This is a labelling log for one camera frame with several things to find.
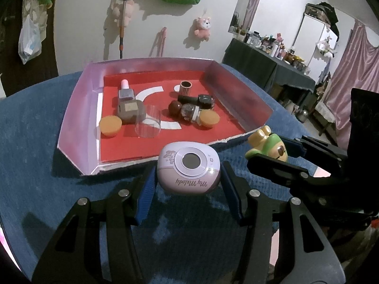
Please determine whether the black nail polish bottle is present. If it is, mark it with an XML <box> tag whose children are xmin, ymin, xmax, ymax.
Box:
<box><xmin>177</xmin><ymin>94</ymin><xmax>215</xmax><ymax>110</ymax></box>

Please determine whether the lilac My Melody device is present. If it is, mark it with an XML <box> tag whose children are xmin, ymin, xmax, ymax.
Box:
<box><xmin>157</xmin><ymin>141</ymin><xmax>221</xmax><ymax>195</ymax></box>

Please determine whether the gold studded ring cylinder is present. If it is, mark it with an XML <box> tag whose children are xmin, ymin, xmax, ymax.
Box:
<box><xmin>179</xmin><ymin>81</ymin><xmax>192</xmax><ymax>96</ymax></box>

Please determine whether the pink plush toy on wall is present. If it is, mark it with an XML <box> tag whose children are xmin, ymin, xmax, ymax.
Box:
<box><xmin>194</xmin><ymin>17</ymin><xmax>211</xmax><ymax>41</ymax></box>

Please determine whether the dark cloth side table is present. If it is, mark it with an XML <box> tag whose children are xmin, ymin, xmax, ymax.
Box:
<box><xmin>222</xmin><ymin>39</ymin><xmax>316</xmax><ymax>106</ymax></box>

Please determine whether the pink curtain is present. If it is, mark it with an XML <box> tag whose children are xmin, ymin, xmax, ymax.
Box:
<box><xmin>325</xmin><ymin>21</ymin><xmax>378</xmax><ymax>149</ymax></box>

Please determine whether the dark wooden door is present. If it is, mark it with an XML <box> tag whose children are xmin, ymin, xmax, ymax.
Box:
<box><xmin>1</xmin><ymin>0</ymin><xmax>58</xmax><ymax>96</ymax></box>

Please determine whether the white plastic bag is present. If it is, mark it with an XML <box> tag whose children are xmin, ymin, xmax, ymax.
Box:
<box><xmin>18</xmin><ymin>15</ymin><xmax>42</xmax><ymax>65</ymax></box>

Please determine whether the orange makeup sponge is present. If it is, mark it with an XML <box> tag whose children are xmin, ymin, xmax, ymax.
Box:
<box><xmin>199</xmin><ymin>110</ymin><xmax>220</xmax><ymax>128</ymax></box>
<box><xmin>99</xmin><ymin>115</ymin><xmax>123</xmax><ymax>137</ymax></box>

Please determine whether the clear plastic cup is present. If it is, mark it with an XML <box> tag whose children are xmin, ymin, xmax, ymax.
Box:
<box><xmin>135</xmin><ymin>105</ymin><xmax>161</xmax><ymax>138</ymax></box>

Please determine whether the orange handled mop stick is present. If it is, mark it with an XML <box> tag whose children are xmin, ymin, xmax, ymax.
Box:
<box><xmin>119</xmin><ymin>0</ymin><xmax>127</xmax><ymax>59</ymax></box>

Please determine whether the pink hanger on wall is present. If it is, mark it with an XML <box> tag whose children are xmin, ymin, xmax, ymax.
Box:
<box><xmin>149</xmin><ymin>27</ymin><xmax>167</xmax><ymax>57</ymax></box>

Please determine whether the pink cap nail polish bottle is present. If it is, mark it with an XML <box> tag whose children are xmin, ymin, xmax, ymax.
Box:
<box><xmin>118</xmin><ymin>79</ymin><xmax>135</xmax><ymax>101</ymax></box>

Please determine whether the brown square compact case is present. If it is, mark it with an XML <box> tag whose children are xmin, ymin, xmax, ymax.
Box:
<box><xmin>117</xmin><ymin>100</ymin><xmax>146</xmax><ymax>124</ymax></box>

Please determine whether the green bear figurine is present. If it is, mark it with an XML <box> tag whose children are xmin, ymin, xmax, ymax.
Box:
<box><xmin>245</xmin><ymin>125</ymin><xmax>288</xmax><ymax>162</ymax></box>

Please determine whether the blue textured table mat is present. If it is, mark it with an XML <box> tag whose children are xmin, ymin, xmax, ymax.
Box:
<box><xmin>0</xmin><ymin>63</ymin><xmax>319</xmax><ymax>282</ymax></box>

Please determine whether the pink cardboard box tray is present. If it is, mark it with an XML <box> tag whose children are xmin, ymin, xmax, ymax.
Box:
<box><xmin>57</xmin><ymin>58</ymin><xmax>272</xmax><ymax>176</ymax></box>

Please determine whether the light pink plush behind stick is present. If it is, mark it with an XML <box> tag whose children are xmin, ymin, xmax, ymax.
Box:
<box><xmin>110</xmin><ymin>0</ymin><xmax>135</xmax><ymax>28</ymax></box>

